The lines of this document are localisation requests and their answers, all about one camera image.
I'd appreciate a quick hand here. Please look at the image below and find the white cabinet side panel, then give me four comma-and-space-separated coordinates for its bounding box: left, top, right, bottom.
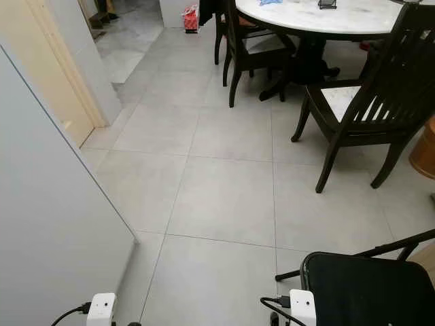
0, 42, 140, 326

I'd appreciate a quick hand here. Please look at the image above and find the dark wooden stand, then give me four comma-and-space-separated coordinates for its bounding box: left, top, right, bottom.
78, 0, 120, 29

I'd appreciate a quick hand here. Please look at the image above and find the small red bag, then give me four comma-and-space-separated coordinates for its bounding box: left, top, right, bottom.
182, 5, 201, 33

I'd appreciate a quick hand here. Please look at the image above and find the dark wooden dining chair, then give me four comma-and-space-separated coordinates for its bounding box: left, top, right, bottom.
290, 3, 435, 194
214, 0, 298, 108

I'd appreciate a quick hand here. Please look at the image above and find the round white marble table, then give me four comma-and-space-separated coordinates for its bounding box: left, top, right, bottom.
234, 0, 435, 103

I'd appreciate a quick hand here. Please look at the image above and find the black folding chair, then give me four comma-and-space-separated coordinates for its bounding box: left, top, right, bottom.
275, 229, 435, 326

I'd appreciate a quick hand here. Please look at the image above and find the brown round wooden stool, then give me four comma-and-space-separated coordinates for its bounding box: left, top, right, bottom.
408, 115, 435, 181

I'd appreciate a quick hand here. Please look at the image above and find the cream door frame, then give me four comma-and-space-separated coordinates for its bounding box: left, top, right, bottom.
3, 0, 107, 148

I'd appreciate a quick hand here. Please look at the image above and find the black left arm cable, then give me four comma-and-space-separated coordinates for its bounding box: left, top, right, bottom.
50, 303, 90, 326

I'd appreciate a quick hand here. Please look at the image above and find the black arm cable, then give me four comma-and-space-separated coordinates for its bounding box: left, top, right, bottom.
260, 295, 292, 326
50, 303, 90, 326

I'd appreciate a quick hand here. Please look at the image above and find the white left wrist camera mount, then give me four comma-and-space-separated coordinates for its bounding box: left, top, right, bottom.
86, 293, 117, 326

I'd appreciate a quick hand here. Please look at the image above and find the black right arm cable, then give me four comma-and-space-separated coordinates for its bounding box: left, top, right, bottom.
260, 295, 292, 326

